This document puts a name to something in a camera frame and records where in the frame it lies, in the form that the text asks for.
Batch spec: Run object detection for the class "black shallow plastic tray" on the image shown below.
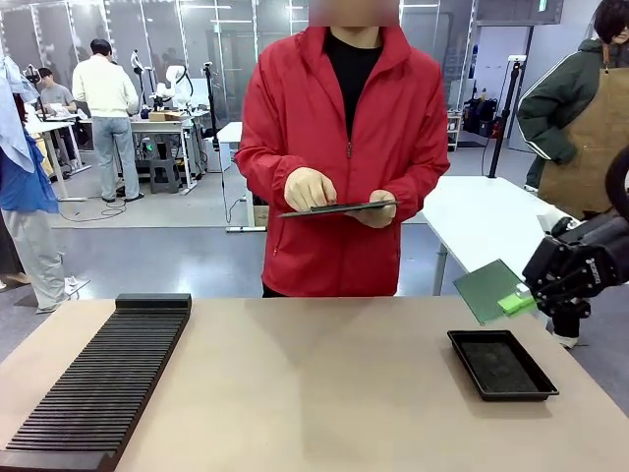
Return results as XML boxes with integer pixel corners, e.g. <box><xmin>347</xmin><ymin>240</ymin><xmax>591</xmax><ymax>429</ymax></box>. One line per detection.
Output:
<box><xmin>446</xmin><ymin>328</ymin><xmax>561</xmax><ymax>403</ymax></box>

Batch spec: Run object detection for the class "black tablet clipboard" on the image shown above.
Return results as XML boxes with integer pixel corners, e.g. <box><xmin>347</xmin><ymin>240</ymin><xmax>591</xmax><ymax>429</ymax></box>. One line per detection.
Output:
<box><xmin>275</xmin><ymin>198</ymin><xmax>402</xmax><ymax>220</ymax></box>

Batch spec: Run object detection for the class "white desk with grey legs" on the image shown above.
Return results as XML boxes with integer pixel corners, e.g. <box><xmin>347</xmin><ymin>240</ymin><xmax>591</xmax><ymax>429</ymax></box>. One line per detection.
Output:
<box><xmin>23</xmin><ymin>115</ymin><xmax>94</xmax><ymax>204</ymax></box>

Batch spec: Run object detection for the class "person's left forearm red sleeve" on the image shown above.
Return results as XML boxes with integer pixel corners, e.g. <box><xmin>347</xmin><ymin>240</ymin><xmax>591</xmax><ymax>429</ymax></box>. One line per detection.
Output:
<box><xmin>387</xmin><ymin>147</ymin><xmax>452</xmax><ymax>223</ymax></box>

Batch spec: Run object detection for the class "person in green jacket apron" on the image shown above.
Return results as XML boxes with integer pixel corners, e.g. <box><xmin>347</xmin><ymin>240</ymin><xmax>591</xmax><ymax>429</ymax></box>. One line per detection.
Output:
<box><xmin>516</xmin><ymin>0</ymin><xmax>629</xmax><ymax>350</ymax></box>

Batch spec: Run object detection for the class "person in white sweater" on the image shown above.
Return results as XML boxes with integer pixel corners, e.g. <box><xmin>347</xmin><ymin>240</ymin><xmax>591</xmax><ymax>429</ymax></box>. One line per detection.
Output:
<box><xmin>71</xmin><ymin>37</ymin><xmax>146</xmax><ymax>205</ymax></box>

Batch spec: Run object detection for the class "small white side table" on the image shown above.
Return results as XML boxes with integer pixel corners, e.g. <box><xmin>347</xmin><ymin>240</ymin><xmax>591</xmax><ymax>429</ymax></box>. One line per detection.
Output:
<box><xmin>214</xmin><ymin>120</ymin><xmax>270</xmax><ymax>234</ymax></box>

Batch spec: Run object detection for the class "wooden shoe rack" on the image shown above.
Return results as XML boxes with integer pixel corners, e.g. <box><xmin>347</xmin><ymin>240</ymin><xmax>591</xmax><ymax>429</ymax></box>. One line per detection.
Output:
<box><xmin>444</xmin><ymin>113</ymin><xmax>464</xmax><ymax>153</ymax></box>

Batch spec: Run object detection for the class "green PCB board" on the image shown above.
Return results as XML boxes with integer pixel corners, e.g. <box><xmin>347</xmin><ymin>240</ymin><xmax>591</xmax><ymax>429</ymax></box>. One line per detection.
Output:
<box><xmin>452</xmin><ymin>259</ymin><xmax>523</xmax><ymax>326</ymax></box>

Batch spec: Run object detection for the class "thin black tripod stand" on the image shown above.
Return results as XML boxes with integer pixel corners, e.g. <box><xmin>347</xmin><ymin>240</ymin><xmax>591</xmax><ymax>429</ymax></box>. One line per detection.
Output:
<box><xmin>201</xmin><ymin>60</ymin><xmax>233</xmax><ymax>174</ymax></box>

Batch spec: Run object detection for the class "person in blue shirt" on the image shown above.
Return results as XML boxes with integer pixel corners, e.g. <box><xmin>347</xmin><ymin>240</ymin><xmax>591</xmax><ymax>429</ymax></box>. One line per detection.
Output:
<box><xmin>0</xmin><ymin>92</ymin><xmax>75</xmax><ymax>316</ymax></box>

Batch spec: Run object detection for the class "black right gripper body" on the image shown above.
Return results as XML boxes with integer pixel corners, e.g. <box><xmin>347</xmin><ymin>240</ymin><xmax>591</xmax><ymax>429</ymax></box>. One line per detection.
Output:
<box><xmin>554</xmin><ymin>208</ymin><xmax>629</xmax><ymax>298</ymax></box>

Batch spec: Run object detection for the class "person's left hand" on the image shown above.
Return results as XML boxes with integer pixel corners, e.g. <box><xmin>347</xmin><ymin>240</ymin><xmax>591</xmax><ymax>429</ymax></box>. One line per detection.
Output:
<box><xmin>343</xmin><ymin>189</ymin><xmax>399</xmax><ymax>230</ymax></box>

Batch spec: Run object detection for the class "grey step stool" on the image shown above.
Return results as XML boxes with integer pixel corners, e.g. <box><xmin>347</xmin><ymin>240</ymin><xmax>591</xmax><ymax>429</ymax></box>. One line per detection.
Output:
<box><xmin>147</xmin><ymin>156</ymin><xmax>182</xmax><ymax>195</ymax></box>

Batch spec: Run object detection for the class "black bags pile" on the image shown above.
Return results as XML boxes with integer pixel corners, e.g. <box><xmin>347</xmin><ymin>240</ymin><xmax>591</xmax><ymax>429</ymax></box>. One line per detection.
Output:
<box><xmin>463</xmin><ymin>95</ymin><xmax>503</xmax><ymax>138</ymax></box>

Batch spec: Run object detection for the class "white desk with robots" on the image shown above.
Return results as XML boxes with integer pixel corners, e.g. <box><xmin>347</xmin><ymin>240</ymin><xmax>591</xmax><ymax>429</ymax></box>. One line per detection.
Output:
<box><xmin>128</xmin><ymin>111</ymin><xmax>212</xmax><ymax>197</ymax></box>

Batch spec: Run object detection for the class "person's right hand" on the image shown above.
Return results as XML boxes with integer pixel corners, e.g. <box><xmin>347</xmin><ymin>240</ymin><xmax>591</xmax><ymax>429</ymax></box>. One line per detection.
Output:
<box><xmin>284</xmin><ymin>166</ymin><xmax>340</xmax><ymax>213</ymax></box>

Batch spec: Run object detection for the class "black floor cable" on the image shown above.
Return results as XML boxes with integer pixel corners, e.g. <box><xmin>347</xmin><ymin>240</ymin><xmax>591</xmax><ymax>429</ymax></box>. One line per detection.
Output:
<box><xmin>72</xmin><ymin>194</ymin><xmax>130</xmax><ymax>223</ymax></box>

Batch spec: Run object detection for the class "light blue cloth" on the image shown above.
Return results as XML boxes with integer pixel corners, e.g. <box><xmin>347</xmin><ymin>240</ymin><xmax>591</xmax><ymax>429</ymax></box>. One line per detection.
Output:
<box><xmin>0</xmin><ymin>53</ymin><xmax>41</xmax><ymax>174</ymax></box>

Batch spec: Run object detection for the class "seated person in grey shirt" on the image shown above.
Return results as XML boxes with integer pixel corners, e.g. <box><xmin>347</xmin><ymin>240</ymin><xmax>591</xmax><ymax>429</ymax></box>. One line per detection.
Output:
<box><xmin>36</xmin><ymin>67</ymin><xmax>78</xmax><ymax>117</ymax></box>

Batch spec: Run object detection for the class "black right arm cable loop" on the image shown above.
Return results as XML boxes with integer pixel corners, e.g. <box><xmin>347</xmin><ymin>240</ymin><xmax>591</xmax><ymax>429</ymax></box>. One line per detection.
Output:
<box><xmin>604</xmin><ymin>146</ymin><xmax>629</xmax><ymax>223</ymax></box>

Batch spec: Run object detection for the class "black slotted PCB rack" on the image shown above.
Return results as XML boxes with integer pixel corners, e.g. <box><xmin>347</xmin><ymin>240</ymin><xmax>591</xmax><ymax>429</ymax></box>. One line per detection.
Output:
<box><xmin>0</xmin><ymin>293</ymin><xmax>193</xmax><ymax>472</ymax></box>

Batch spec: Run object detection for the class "white rounded table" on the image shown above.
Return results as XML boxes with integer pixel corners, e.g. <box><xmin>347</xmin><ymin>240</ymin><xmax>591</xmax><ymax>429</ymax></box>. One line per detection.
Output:
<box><xmin>421</xmin><ymin>175</ymin><xmax>629</xmax><ymax>325</ymax></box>

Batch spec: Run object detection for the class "person in red jacket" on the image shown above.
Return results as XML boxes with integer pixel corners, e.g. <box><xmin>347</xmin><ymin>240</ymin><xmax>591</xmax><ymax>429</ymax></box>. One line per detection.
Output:
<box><xmin>234</xmin><ymin>0</ymin><xmax>452</xmax><ymax>299</ymax></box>

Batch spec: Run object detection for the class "black tripod pole with camera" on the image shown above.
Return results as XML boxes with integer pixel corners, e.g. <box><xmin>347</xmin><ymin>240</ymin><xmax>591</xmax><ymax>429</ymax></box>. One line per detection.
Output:
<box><xmin>485</xmin><ymin>54</ymin><xmax>528</xmax><ymax>180</ymax></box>

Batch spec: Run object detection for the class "person's right forearm red sleeve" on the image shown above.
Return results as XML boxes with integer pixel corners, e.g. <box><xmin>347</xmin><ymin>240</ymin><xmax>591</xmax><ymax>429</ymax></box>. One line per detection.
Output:
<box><xmin>234</xmin><ymin>142</ymin><xmax>316</xmax><ymax>192</ymax></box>

